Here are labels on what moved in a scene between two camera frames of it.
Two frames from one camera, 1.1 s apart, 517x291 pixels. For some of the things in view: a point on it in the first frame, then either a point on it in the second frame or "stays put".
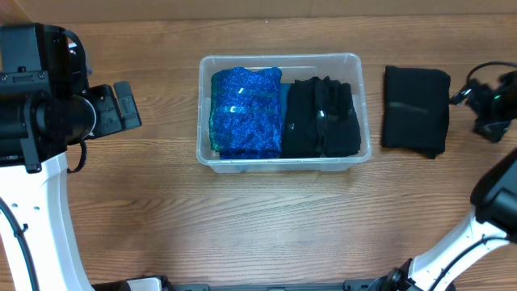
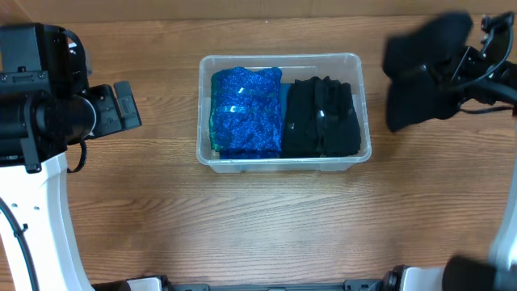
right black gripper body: x=483 y=102 to x=460 y=67
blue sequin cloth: x=245 y=113 stays put
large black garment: x=416 y=109 to x=418 y=64
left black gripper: x=114 y=120 stays put
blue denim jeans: x=284 y=89 stays put
